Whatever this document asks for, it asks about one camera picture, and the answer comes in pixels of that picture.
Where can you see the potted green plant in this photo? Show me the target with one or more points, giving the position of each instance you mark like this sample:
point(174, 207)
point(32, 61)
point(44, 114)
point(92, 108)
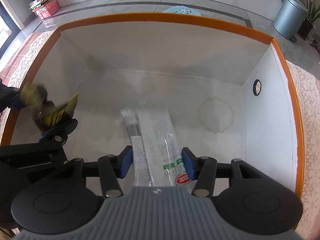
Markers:
point(312, 16)

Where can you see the orange cardboard box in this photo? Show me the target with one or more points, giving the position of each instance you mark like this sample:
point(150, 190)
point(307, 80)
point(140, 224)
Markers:
point(228, 88)

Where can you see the pink red storage box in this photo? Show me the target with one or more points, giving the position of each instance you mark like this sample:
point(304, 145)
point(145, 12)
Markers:
point(47, 10)

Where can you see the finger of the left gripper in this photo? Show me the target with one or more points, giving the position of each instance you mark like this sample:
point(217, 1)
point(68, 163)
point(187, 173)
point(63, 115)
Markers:
point(10, 98)
point(59, 134)

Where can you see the grey metal trash bin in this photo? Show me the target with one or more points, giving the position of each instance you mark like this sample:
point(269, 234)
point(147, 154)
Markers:
point(290, 18)

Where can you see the clear white snack packet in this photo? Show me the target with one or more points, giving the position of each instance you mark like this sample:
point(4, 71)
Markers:
point(157, 158)

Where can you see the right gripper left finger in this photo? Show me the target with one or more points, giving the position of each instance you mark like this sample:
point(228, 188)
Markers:
point(111, 168)

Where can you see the yellow black snack packet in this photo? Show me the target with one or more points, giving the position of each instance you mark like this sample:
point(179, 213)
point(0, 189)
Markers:
point(46, 114)

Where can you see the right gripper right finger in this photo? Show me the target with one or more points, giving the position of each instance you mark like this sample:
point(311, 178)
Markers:
point(202, 170)

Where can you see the pink lace tablecloth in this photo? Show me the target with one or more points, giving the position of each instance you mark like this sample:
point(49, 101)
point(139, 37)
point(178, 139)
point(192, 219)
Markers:
point(308, 129)

